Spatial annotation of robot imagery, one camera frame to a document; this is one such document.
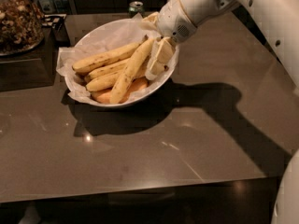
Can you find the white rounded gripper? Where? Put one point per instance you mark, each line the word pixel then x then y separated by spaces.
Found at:
pixel 173 20

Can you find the diagonal yellow banana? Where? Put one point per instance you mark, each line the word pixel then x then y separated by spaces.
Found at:
pixel 134 63

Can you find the upper left yellow banana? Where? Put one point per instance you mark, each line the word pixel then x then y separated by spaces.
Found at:
pixel 86 65

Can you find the white paper bowl liner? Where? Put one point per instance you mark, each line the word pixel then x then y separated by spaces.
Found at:
pixel 99 41

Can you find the middle yellow banana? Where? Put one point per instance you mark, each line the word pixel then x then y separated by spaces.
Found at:
pixel 105 70

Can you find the lower yellow banana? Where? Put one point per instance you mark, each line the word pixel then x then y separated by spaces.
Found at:
pixel 101 82

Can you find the orange fruit in bowl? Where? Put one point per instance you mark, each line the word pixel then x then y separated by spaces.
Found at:
pixel 103 97

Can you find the green soda can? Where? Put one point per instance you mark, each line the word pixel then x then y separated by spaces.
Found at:
pixel 136 7

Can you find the black white checkered item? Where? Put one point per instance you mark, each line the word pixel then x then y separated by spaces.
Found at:
pixel 54 21

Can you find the glass jar of nuts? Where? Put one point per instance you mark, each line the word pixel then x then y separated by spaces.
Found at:
pixel 20 29

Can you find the dark square pedestal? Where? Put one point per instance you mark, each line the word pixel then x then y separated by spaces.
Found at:
pixel 32 69

